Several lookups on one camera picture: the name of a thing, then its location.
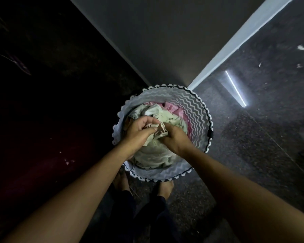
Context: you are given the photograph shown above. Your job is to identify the person's left foot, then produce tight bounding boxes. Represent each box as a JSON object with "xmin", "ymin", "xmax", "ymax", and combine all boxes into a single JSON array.
[{"xmin": 113, "ymin": 166, "xmax": 130, "ymax": 194}]

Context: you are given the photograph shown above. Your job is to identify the zigzag patterned laundry basket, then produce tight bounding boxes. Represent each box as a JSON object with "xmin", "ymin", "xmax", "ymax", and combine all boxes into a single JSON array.
[{"xmin": 112, "ymin": 84, "xmax": 214, "ymax": 182}]

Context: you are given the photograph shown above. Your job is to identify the person's foot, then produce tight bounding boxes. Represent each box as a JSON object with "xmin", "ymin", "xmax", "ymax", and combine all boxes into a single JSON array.
[
  {"xmin": 113, "ymin": 166, "xmax": 130, "ymax": 194},
  {"xmin": 155, "ymin": 180, "xmax": 174, "ymax": 200}
]

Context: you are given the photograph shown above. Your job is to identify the person's right forearm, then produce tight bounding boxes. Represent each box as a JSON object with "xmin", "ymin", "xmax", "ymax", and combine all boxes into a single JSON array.
[{"xmin": 184, "ymin": 147, "xmax": 304, "ymax": 243}]

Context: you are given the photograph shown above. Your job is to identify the person's right hand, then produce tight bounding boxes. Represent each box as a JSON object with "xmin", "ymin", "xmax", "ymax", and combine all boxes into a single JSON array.
[{"xmin": 158, "ymin": 122, "xmax": 196, "ymax": 157}]

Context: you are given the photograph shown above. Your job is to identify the pink cloth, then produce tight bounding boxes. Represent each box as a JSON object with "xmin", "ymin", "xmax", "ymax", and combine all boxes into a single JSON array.
[{"xmin": 144, "ymin": 102, "xmax": 193, "ymax": 139}]

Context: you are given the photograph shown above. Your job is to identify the person's dark trousers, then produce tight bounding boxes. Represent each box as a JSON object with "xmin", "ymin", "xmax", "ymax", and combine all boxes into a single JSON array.
[{"xmin": 101, "ymin": 190, "xmax": 183, "ymax": 243}]

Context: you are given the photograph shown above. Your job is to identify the cream patterned cloth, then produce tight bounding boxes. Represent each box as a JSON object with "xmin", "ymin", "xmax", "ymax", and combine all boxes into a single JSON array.
[{"xmin": 128, "ymin": 104, "xmax": 189, "ymax": 170}]

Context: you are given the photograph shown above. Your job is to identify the person's left forearm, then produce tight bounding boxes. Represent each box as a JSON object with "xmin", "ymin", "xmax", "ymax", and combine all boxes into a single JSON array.
[{"xmin": 1, "ymin": 140, "xmax": 136, "ymax": 243}]

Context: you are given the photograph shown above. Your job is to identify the person's left hand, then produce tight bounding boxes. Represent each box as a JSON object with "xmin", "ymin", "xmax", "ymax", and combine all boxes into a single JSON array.
[{"xmin": 122, "ymin": 116, "xmax": 161, "ymax": 160}]

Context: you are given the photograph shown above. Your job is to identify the person's right foot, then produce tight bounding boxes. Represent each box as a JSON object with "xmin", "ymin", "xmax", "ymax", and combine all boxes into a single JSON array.
[{"xmin": 155, "ymin": 180, "xmax": 174, "ymax": 200}]

